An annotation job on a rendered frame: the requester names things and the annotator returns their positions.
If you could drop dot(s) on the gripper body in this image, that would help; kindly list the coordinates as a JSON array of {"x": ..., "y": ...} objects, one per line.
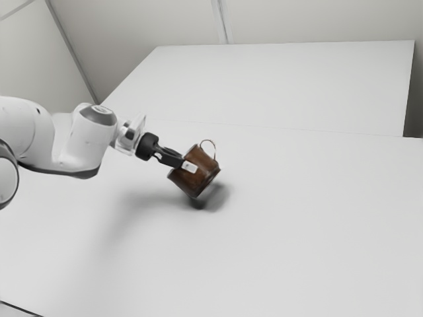
[{"x": 147, "y": 146}]

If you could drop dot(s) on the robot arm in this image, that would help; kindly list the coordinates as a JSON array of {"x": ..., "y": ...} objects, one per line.
[{"x": 79, "y": 138}]

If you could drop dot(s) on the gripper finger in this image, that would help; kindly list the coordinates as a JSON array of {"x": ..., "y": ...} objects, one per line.
[{"x": 175, "y": 161}]

